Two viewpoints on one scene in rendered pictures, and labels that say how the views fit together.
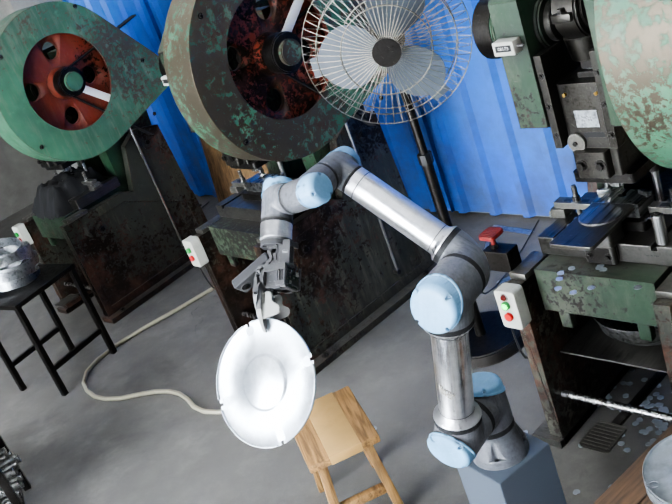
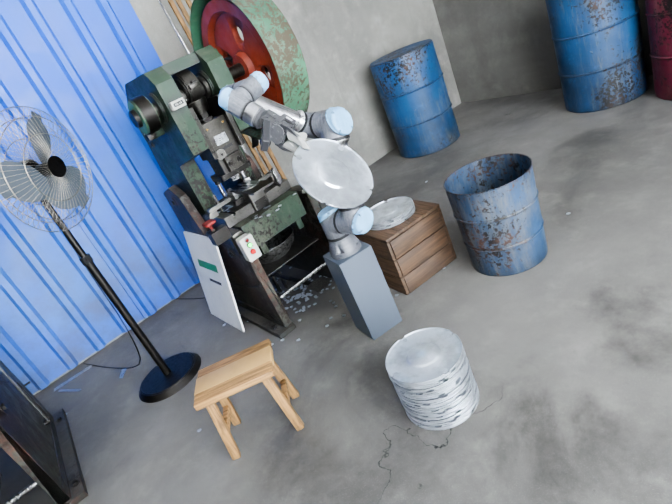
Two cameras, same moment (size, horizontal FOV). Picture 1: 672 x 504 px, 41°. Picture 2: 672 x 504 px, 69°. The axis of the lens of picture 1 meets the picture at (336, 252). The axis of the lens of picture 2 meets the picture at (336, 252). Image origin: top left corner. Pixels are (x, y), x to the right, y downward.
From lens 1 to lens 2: 2.54 m
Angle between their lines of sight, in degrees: 74
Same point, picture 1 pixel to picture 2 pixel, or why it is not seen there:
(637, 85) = (287, 61)
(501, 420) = not seen: hidden behind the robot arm
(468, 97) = not seen: outside the picture
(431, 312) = (343, 121)
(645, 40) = (284, 38)
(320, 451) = (259, 367)
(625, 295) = (287, 207)
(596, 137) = (229, 147)
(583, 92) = (215, 124)
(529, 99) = (194, 135)
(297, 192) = (258, 79)
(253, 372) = (324, 171)
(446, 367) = not seen: hidden behind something
